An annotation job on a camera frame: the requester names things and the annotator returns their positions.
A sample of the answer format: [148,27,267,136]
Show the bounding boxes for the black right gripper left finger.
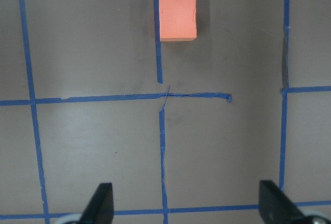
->
[80,183,114,224]

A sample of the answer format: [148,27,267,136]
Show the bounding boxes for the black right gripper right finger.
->
[259,180,310,224]

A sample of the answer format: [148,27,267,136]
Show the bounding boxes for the orange foam block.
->
[159,0,197,42]

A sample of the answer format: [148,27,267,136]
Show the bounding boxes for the blue tape grid lines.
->
[1,0,330,223]

